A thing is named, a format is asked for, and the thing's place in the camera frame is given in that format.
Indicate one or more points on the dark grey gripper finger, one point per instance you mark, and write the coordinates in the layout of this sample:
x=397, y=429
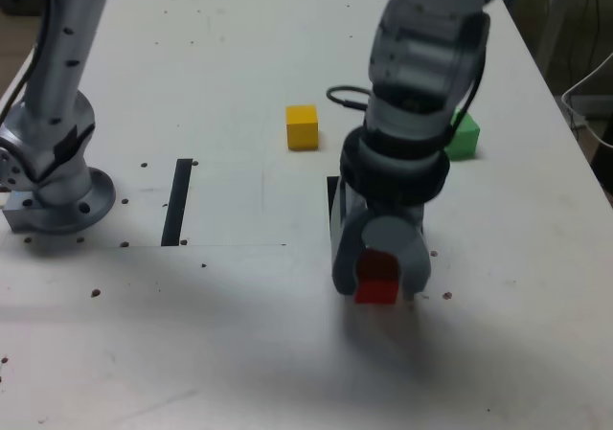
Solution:
x=346, y=257

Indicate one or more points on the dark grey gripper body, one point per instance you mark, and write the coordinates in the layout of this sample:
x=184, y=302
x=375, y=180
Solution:
x=412, y=212

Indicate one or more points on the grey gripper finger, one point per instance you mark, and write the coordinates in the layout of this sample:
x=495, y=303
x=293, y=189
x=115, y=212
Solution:
x=390, y=233

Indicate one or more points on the red cube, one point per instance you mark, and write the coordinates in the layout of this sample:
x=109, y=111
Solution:
x=377, y=288

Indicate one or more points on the green cube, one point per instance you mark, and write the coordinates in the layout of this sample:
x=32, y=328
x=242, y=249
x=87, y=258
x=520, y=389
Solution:
x=464, y=140

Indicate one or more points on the yellow cube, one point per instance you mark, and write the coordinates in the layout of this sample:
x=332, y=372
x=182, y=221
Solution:
x=302, y=130

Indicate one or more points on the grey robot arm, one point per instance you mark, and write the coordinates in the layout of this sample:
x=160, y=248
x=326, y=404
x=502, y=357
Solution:
x=52, y=90

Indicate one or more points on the black tape square outline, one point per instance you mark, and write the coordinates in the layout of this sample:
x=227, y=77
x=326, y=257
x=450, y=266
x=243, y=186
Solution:
x=330, y=205

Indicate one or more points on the black tape strip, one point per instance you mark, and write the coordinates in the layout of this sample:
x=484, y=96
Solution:
x=176, y=205

